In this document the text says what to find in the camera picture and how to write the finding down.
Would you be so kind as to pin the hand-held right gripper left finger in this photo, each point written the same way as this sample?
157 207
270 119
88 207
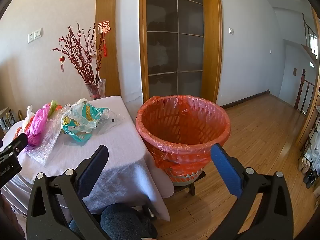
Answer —
91 168

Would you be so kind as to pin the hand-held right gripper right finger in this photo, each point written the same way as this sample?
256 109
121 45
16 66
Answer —
225 170

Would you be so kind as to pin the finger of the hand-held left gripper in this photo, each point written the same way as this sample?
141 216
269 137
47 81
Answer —
15 143

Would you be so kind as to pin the pink plastic bag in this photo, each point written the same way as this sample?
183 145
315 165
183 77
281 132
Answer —
37 125

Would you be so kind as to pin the orange plastic basket bin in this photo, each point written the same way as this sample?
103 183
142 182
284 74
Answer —
185 177

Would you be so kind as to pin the red basket with liner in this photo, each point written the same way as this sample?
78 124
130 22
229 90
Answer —
175 152

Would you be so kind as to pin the person's left forearm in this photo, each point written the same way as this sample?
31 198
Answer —
10 220

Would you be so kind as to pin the red plastic bag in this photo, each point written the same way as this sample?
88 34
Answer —
18 131

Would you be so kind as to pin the dark metal rack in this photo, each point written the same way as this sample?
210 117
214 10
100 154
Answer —
6 122

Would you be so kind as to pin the clear bubble wrap sheet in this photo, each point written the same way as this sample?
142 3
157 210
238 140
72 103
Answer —
45 150

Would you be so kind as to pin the dark wooden stool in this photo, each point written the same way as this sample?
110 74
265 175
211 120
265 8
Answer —
192 190

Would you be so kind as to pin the pale lavender tablecloth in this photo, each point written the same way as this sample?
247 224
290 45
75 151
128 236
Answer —
120 142

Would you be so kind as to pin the white teal printed plastic bag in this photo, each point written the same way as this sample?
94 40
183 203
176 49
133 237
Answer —
82 120

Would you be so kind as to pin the green plastic bag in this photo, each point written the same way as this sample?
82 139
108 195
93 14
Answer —
53 106

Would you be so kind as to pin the clear plastic wrapper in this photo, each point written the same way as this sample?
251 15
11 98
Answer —
108 115

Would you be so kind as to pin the person's leg in jeans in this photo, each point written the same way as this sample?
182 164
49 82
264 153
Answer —
120 220

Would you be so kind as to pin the clear glass vase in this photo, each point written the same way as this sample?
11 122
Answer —
96 90

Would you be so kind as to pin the beige shoes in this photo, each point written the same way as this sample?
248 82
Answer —
305 163

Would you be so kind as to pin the black shoes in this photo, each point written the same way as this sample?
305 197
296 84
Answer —
310 178

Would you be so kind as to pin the cluttered metal shoe rack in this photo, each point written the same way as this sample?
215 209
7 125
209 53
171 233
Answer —
315 155

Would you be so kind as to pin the small red lantern ornament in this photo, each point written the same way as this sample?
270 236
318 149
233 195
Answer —
62 59

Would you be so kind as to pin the red flower branches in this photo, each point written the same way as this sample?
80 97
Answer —
82 62

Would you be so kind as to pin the red-brown wooden stair railing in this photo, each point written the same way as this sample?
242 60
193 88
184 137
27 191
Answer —
301 85

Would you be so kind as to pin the frosted glass sliding door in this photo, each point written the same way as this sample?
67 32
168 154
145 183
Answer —
175 55

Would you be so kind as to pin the red knot tassel ornament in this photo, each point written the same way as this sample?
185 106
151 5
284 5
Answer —
103 27

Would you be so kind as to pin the staircase with metal railing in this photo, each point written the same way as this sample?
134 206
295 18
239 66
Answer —
310 51

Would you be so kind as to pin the wooden partition frame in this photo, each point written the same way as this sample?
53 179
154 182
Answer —
306 122

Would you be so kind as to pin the white wall socket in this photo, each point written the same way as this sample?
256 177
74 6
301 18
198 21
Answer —
30 38

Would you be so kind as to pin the white wall switch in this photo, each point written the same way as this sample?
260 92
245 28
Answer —
38 33

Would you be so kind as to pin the wooden door frame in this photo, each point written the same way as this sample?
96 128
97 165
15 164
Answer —
212 55

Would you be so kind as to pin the small white light switch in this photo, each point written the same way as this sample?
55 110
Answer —
231 30

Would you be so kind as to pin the wooden wall trim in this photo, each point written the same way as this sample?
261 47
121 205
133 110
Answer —
107 5

